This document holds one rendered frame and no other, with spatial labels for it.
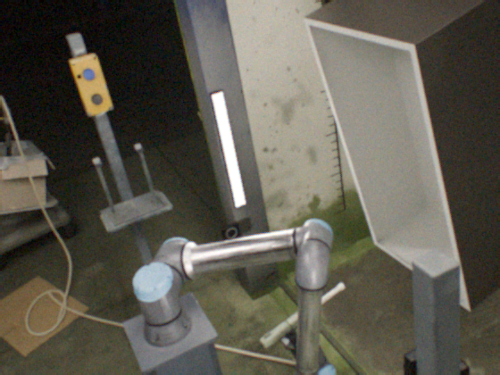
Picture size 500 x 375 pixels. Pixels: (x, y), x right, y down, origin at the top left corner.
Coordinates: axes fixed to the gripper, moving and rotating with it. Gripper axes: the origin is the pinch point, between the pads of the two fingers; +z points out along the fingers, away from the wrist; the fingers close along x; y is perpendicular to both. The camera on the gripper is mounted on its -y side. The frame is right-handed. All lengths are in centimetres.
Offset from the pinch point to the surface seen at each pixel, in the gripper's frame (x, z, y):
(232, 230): 11, 45, -37
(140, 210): -23, 48, -74
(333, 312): 31.3, 16.3, 21.9
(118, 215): -33, 51, -77
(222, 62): 43, 32, -119
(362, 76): 78, -18, -95
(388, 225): 71, -4, -16
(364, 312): 44, 7, 26
